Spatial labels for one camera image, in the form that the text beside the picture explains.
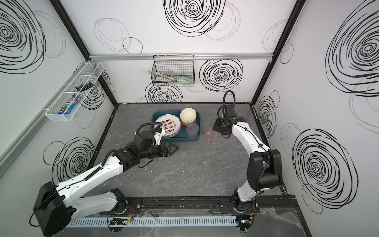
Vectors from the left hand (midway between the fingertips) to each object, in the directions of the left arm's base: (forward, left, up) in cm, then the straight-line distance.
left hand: (175, 149), depth 75 cm
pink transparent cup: (+22, -19, -16) cm, 33 cm away
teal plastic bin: (+18, -1, -17) cm, 25 cm away
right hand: (+18, -21, -4) cm, 28 cm away
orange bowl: (+26, -3, -14) cm, 30 cm away
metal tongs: (+39, +7, +17) cm, 43 cm away
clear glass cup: (+18, -8, -10) cm, 22 cm away
